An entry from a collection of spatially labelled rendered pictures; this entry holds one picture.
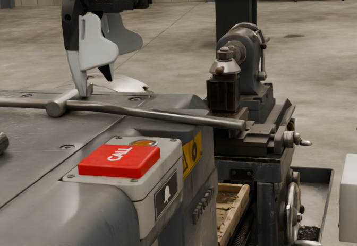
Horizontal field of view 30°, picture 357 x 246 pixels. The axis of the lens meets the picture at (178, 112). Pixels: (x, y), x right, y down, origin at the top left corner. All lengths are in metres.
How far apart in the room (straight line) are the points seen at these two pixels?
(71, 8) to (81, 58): 0.06
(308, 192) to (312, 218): 0.23
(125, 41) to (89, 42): 0.08
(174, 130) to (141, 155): 0.13
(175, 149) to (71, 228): 0.19
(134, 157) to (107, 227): 0.10
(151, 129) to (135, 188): 0.17
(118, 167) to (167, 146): 0.09
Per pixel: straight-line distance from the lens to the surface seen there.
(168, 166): 0.64
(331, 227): 3.51
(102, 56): 0.75
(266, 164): 1.65
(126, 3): 0.74
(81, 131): 0.74
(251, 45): 2.19
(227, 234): 1.32
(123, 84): 1.09
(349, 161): 1.04
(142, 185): 0.58
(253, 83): 2.23
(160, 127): 0.74
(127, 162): 0.59
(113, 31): 0.83
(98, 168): 0.60
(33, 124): 0.79
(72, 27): 0.75
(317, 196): 2.44
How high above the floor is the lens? 1.46
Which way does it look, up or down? 15 degrees down
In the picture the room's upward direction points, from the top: 3 degrees counter-clockwise
